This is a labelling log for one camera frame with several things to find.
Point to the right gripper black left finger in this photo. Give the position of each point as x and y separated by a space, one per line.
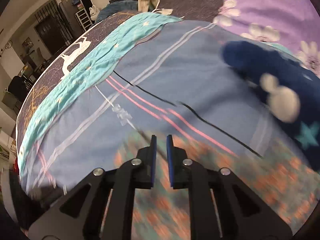
101 205

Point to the navy star fleece garment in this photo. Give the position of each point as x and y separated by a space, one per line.
289 91

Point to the dark deer print bedsheet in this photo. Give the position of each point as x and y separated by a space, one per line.
116 14

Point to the dark entrance door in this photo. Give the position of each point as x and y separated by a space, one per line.
53 28

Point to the teal orange floral garment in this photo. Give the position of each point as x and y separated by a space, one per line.
280 179

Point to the purple flower pillow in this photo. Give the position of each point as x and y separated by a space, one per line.
289 24

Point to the turquoise star blanket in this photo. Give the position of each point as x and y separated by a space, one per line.
100 62

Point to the blue plaid bed cover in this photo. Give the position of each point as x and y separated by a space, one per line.
173 78

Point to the white metal rack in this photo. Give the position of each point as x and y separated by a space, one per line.
84 19

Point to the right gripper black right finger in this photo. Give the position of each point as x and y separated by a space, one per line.
221 205

